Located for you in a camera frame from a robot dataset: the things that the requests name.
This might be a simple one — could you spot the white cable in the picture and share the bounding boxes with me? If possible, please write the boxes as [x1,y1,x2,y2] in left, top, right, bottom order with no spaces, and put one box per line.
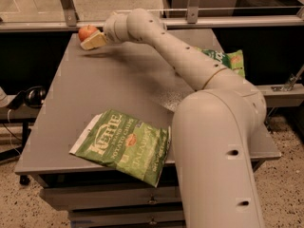
[6,108,23,157]

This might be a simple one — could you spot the green rice chip bag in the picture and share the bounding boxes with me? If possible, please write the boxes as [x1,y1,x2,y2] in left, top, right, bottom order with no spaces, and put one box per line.
[196,47,245,77]

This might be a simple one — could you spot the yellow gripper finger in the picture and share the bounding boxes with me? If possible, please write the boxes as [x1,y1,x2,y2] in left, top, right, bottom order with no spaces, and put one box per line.
[81,31,106,50]

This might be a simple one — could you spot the metal railing with glass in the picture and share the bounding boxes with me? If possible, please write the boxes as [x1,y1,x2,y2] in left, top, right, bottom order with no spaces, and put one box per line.
[0,0,304,31]

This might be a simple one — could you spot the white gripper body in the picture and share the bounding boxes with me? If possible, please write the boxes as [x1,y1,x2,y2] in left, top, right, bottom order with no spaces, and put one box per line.
[103,14,130,44]

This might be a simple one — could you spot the black headphones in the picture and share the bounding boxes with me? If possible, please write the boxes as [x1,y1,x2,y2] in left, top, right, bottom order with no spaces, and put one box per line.
[8,86,47,110]

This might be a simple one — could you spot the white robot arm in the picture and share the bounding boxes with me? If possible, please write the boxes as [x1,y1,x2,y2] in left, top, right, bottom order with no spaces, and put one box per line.
[81,9,266,228]

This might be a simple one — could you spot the red apple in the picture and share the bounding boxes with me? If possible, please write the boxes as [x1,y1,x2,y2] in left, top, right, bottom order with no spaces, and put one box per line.
[78,25,98,42]

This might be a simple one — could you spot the green Kettle jalapeno chip bag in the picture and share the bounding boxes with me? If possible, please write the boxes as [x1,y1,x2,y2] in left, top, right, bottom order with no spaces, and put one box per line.
[69,109,171,187]

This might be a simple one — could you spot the grey drawer cabinet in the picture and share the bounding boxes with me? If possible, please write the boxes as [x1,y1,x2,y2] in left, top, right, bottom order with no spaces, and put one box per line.
[16,37,279,228]

